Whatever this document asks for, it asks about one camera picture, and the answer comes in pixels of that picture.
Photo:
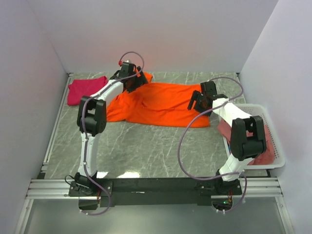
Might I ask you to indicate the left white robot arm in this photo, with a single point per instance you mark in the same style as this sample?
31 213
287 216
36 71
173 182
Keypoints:
92 118

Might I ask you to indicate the orange t shirt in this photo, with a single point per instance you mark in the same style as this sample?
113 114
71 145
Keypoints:
159 104

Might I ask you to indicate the folded magenta t shirt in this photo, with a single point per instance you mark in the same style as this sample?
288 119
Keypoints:
84 87

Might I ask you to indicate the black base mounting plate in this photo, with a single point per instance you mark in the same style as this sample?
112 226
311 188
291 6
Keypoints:
151 191

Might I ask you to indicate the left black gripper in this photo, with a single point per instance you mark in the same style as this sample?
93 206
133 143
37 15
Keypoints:
140 81

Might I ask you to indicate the white plastic laundry basket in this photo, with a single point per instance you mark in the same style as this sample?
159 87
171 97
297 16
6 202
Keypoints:
271 158

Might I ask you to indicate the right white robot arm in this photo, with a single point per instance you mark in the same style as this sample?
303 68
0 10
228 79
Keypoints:
247 137

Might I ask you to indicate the aluminium frame rail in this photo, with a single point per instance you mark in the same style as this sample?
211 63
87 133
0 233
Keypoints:
49 210

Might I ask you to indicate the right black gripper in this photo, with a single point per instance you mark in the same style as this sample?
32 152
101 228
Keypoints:
196 96

